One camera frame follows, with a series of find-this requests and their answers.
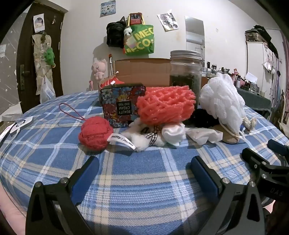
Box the clear plastic bag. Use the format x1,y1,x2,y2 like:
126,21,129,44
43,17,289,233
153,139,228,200
40,76,56,103

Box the wall mirror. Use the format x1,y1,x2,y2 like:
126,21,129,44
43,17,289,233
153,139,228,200
185,16,205,68

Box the row of cosmetic bottles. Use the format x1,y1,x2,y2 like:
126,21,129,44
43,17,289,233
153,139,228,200
202,61,267,93

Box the metal door handle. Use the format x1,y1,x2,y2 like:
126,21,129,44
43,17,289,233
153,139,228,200
19,64,26,92

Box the patterned storage case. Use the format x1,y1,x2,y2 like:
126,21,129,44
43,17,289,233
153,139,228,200
245,29,267,43

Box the white plush toy with ribbon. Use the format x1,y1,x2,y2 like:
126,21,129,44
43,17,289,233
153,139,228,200
122,119,167,151

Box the cream rope knot toy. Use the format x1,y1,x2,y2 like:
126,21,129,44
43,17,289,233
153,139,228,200
243,117,257,131

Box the pale pink plush toy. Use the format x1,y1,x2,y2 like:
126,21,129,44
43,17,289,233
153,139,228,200
91,57,106,80

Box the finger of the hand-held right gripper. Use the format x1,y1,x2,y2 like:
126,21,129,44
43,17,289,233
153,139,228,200
241,148,289,181
268,139,289,159

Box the red knitted ball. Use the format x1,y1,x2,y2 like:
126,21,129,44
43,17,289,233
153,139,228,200
59,103,136,151

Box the brown round pad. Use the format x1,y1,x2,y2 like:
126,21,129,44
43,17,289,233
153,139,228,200
212,127,241,144

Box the dark wooden door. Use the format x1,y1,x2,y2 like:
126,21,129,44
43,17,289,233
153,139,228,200
17,2,68,113

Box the dark green sponge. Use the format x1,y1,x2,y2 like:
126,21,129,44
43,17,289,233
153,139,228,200
192,108,220,128

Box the black clothes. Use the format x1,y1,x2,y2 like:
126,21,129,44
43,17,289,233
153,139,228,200
253,25,282,64

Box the round portrait photo print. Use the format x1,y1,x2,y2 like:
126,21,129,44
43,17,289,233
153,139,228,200
33,14,45,32

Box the coral foam net sleeve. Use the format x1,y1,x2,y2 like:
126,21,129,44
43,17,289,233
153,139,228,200
137,85,196,125

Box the white wardrobe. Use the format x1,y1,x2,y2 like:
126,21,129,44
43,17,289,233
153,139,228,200
245,41,282,97

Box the photo collage sheet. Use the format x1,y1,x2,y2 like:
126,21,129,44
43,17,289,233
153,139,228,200
157,9,180,31

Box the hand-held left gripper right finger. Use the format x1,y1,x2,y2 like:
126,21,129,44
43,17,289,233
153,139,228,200
191,155,265,235

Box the table with dark green cloth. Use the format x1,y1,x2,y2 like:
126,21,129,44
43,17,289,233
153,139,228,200
235,87,271,113

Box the white plastic bag ball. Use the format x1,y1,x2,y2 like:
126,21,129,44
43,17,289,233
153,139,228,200
200,72,246,140

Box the white cloth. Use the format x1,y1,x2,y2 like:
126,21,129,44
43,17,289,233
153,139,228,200
161,123,186,147

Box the glass jar with dark leaves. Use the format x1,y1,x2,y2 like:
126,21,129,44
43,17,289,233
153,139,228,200
170,50,203,109

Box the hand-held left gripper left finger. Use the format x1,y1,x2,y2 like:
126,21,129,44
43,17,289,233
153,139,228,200
25,155,100,235

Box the beige hanging organizer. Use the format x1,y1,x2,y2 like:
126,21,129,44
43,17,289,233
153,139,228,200
32,33,56,91

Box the blue plaid tablecloth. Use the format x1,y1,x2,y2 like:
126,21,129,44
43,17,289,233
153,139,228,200
0,90,289,235

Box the white card with circle logo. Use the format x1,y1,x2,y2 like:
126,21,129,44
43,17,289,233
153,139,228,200
10,115,34,136

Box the cardboard box with red inside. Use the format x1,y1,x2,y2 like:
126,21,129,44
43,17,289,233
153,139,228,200
99,58,209,89

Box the black backpack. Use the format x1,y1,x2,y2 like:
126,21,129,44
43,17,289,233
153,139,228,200
106,17,127,48

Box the green dinosaur plush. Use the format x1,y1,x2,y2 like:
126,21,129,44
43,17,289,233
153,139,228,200
44,48,56,67

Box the blue wall poster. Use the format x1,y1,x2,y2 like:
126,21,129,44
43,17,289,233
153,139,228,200
100,0,116,17

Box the floral tin box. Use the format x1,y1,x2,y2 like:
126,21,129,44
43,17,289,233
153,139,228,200
99,83,147,129

